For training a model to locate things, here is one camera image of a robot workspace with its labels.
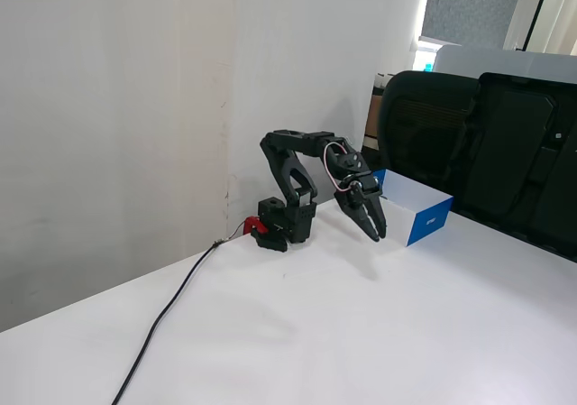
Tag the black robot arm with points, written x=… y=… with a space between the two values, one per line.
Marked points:
x=288 y=152

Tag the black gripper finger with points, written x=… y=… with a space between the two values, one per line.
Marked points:
x=358 y=220
x=378 y=218

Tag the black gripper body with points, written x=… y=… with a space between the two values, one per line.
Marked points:
x=357 y=203

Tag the black mesh office chair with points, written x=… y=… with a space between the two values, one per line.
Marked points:
x=419 y=125

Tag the blue and white box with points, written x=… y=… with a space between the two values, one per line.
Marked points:
x=419 y=215

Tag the red clamp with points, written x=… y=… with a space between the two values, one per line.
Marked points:
x=250 y=224

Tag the gray window blind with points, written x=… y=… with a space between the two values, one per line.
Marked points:
x=469 y=3

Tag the brown cardboard box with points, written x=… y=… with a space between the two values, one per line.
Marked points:
x=373 y=116

